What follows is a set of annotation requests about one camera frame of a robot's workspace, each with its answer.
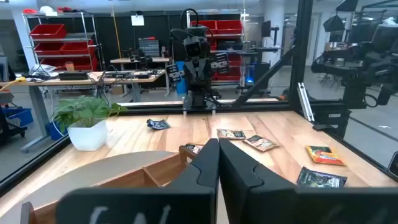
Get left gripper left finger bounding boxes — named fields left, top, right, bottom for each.
left=167, top=138, right=220, bottom=192

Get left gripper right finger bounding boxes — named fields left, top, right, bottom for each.
left=220, top=139, right=297, bottom=200

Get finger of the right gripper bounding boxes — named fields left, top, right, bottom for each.
left=186, top=65, right=200, bottom=91
left=199, top=65, right=212, bottom=91

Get beige tea bag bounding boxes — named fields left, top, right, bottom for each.
left=183, top=142, right=205, bottom=155
left=243, top=134, right=280, bottom=153
left=216, top=128, right=247, bottom=141

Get dark blue tea bag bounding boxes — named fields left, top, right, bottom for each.
left=146, top=118, right=172, bottom=131
left=296, top=166, right=348, bottom=189

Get orange tea bag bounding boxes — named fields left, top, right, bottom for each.
left=304, top=144, right=346, bottom=167

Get blue barrel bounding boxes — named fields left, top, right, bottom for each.
left=175, top=60, right=188, bottom=95

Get black printed sign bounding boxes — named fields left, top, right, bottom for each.
left=165, top=63, right=183, bottom=85
left=210, top=52, right=231, bottom=75

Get red plastic bin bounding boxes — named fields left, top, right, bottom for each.
left=29, top=24, right=68, bottom=40
left=60, top=39, right=96, bottom=57
left=216, top=19, right=243, bottom=35
left=34, top=42, right=65, bottom=56
left=190, top=20, right=218, bottom=34
left=40, top=57, right=100, bottom=72
left=214, top=53, right=243, bottom=82

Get wooden compartment box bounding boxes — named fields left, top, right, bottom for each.
left=20, top=143, right=206, bottom=224

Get grey tool chest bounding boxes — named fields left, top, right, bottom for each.
left=138, top=37, right=161, bottom=58

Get small wooden desk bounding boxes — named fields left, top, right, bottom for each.
left=110, top=57, right=171, bottom=94

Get white paper sign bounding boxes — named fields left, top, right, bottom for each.
left=131, top=14, right=146, bottom=27

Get small black monitor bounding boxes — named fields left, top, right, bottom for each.
left=261, top=20, right=272, bottom=38

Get yellow pole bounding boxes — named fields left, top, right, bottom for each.
left=110, top=0, right=122, bottom=60

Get wooden desk grey legs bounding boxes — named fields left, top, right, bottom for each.
left=0, top=68, right=167, bottom=154

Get black desktop device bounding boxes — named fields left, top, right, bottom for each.
left=58, top=71, right=90, bottom=82

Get green plant white pot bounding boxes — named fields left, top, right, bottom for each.
left=51, top=95, right=129, bottom=152

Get round grey mat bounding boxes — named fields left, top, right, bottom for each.
left=0, top=150, right=180, bottom=224

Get black studio light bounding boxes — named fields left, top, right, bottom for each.
left=322, top=14, right=346, bottom=32
left=335, top=0, right=359, bottom=12

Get blue storage bin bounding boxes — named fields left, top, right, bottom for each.
left=45, top=121, right=68, bottom=141
left=2, top=107, right=34, bottom=128

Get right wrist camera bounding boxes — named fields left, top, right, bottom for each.
left=183, top=36, right=210, bottom=59

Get chrome wire shelf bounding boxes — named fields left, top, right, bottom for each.
left=186, top=8, right=246, bottom=86
left=22, top=11, right=103, bottom=72

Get silver metal bracket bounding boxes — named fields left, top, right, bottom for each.
left=297, top=82, right=315, bottom=123

